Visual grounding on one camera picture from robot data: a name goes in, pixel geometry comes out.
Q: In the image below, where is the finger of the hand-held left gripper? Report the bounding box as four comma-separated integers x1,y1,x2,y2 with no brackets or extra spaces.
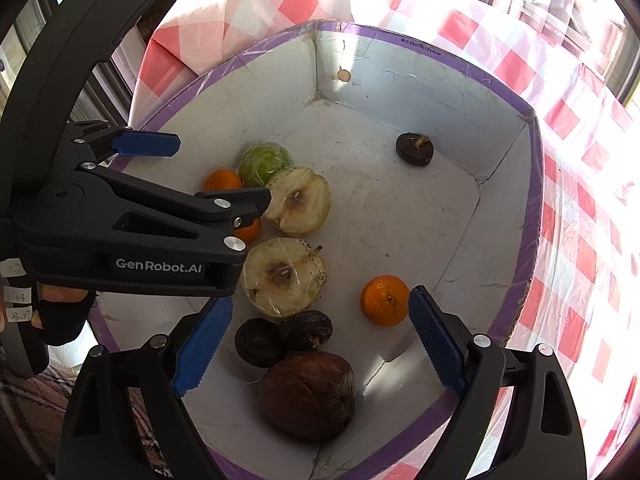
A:
64,120,182,167
15,163,272,257

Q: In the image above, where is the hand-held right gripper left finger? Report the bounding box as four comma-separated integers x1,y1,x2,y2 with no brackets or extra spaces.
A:
55,296,236,480

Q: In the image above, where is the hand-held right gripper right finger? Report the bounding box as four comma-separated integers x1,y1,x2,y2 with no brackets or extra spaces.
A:
407,285,588,480

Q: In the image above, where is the dark wrinkled fruit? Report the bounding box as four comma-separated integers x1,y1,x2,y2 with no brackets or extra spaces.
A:
278,310,334,352
395,132,435,167
235,318,288,368

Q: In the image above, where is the green fruit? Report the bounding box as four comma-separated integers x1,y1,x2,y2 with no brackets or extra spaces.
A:
238,143,294,188

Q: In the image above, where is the small yellow apple half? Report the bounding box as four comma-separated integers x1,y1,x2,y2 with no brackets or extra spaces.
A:
264,166,332,238

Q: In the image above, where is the halved apple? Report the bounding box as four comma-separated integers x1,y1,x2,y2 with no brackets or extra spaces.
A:
242,237,328,318

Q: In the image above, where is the large brown rotten fruit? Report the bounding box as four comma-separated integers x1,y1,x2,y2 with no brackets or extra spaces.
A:
259,351,357,442

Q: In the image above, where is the purple cardboard box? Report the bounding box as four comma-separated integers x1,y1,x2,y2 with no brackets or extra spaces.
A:
87,19,546,480

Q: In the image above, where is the person's left hand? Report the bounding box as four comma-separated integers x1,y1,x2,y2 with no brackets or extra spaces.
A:
32,284,97,347

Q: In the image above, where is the orange mandarin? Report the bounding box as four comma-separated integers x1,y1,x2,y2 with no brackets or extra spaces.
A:
203,168,244,192
234,216,262,242
360,275,411,327

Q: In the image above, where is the red white checked tablecloth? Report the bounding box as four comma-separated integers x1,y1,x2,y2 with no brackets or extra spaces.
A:
127,0,640,480

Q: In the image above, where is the plaid cloth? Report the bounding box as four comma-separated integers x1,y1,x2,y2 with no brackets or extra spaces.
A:
0,355,168,480

